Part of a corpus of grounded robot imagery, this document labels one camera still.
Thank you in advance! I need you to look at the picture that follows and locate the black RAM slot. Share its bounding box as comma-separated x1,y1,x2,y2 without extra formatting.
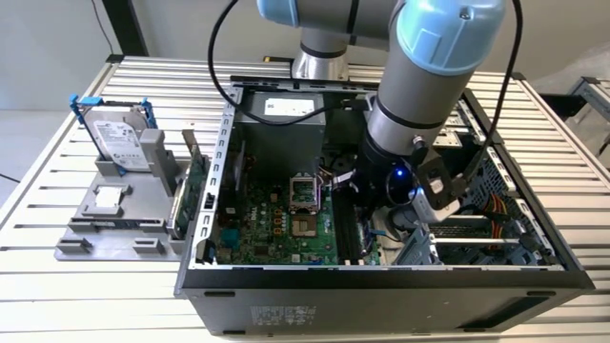
347,203,368,266
331,192,353,266

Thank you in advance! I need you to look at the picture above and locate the silver optical drive bay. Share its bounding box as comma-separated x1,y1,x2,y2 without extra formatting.
428,101,484,151

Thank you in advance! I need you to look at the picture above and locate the silver socket cover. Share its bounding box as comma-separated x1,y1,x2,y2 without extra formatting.
288,172,320,214

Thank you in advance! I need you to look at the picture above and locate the CPU socket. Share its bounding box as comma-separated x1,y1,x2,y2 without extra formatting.
291,213,319,239

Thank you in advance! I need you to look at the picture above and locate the grey power supply unit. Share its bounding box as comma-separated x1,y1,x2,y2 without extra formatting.
234,91,328,179

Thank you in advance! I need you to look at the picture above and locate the silver disk bay cage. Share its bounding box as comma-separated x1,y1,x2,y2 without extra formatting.
395,213,548,267

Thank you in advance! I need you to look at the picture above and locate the green motherboard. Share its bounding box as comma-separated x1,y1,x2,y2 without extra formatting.
216,178,384,266

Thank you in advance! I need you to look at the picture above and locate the black PC case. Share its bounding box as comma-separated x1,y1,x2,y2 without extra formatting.
172,74,596,337

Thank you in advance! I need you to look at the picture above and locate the green graphics card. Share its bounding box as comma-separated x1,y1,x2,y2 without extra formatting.
165,129,212,241

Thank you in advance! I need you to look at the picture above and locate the yellow black plug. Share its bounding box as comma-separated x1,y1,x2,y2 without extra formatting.
261,55,295,68

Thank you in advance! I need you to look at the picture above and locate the grey parts rack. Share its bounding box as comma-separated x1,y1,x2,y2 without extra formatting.
52,128,192,264

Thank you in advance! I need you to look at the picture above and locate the hard disk in blue carrier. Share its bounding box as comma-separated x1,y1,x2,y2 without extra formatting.
68,94,158,177

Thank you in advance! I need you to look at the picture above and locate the silver CPU chip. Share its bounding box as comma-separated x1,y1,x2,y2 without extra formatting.
93,188,121,209

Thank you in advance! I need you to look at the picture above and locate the power supply wire bundle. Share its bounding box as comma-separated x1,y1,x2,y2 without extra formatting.
317,149,357,182

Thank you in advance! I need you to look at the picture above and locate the orange yellow red wire bundle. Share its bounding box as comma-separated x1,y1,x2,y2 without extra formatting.
477,194,509,241

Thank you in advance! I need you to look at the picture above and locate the grey metal frame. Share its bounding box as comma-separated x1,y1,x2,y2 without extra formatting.
564,75,610,158

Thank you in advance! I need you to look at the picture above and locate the black upright post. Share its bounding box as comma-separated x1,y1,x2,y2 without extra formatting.
101,0,149,58

